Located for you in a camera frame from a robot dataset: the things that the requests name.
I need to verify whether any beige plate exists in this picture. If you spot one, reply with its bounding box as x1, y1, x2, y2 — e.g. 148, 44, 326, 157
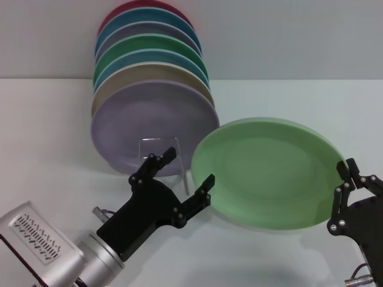
91, 62, 215, 119

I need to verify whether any teal blue plate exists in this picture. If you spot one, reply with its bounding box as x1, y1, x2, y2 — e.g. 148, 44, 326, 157
95, 7, 203, 56

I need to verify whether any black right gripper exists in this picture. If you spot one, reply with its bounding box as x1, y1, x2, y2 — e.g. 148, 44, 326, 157
327, 158, 383, 271

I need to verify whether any silver gripper cable plug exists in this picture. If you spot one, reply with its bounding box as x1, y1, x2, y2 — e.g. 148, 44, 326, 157
92, 206, 116, 224
344, 259, 376, 285

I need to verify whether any light blue plate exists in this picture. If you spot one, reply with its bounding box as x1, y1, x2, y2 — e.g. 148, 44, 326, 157
93, 48, 212, 90

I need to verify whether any metal wire plate rack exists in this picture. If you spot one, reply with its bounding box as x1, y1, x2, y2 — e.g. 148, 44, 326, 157
139, 136, 191, 195

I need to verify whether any light green plate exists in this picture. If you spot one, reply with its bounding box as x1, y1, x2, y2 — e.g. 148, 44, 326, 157
190, 117, 345, 231

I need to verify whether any grey purple plate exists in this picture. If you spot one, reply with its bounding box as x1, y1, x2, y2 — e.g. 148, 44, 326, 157
95, 21, 203, 59

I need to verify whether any dark green plate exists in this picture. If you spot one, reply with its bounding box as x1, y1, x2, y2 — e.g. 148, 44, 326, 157
92, 33, 209, 86

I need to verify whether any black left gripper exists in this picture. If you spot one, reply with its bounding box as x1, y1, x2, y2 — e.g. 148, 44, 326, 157
97, 146, 215, 261

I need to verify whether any lilac plate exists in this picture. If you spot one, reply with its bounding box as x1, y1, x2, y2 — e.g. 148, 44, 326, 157
90, 79, 221, 178

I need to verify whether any red plate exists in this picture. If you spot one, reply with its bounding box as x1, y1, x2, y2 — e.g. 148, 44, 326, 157
98, 0, 195, 35

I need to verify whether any silver vented box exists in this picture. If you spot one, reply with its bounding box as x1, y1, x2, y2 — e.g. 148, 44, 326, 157
0, 201, 86, 287

